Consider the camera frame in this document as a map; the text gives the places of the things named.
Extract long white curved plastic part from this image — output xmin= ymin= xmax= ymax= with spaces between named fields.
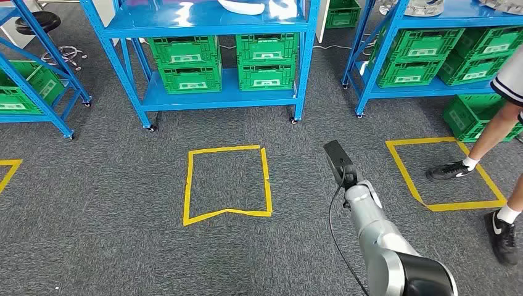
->
xmin=217 ymin=0 xmax=266 ymax=16

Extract blue metal shelf rack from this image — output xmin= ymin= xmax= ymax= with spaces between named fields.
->
xmin=341 ymin=0 xmax=523 ymax=119
xmin=80 ymin=0 xmax=321 ymax=133
xmin=0 ymin=0 xmax=93 ymax=141

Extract silver wheel cover part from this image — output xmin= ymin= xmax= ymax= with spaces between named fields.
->
xmin=377 ymin=0 xmax=445 ymax=18

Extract grey metal disc part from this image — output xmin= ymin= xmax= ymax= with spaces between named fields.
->
xmin=478 ymin=0 xmax=523 ymax=15

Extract person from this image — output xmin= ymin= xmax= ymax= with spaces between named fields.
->
xmin=424 ymin=44 xmax=523 ymax=266

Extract black stool chrome base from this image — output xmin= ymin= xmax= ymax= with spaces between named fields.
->
xmin=15 ymin=11 xmax=88 ymax=72

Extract black camera cable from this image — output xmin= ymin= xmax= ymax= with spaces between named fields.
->
xmin=327 ymin=171 xmax=371 ymax=296

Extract white floor cable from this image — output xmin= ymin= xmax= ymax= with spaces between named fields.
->
xmin=312 ymin=35 xmax=379 ymax=52

